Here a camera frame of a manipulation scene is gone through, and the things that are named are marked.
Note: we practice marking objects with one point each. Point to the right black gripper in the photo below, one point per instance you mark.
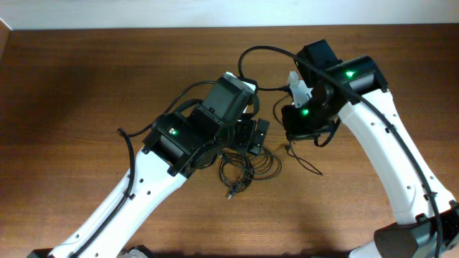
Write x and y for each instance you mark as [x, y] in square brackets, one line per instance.
[294, 131]

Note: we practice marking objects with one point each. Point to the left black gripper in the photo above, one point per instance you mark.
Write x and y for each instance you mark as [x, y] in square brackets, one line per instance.
[247, 130]

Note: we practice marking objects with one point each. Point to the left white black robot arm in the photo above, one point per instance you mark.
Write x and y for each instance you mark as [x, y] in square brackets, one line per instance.
[182, 140]

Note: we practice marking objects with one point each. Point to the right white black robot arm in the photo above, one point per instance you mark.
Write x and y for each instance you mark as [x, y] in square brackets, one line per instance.
[328, 92]

